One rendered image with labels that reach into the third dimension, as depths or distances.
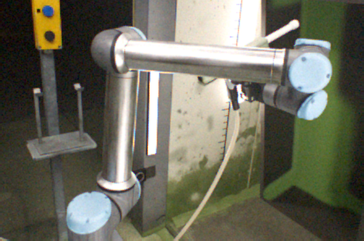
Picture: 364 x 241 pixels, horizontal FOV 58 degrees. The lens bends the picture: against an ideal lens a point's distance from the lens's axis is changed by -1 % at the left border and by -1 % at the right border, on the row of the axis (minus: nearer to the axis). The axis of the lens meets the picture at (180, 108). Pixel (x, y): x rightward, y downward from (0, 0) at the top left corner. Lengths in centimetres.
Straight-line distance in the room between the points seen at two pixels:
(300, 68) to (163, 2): 118
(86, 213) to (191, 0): 128
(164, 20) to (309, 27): 76
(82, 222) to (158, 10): 115
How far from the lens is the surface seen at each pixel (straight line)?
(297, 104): 96
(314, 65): 79
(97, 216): 116
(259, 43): 123
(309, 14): 186
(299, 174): 230
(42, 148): 185
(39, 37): 178
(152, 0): 181
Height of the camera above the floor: 162
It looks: 20 degrees down
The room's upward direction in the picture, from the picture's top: 4 degrees clockwise
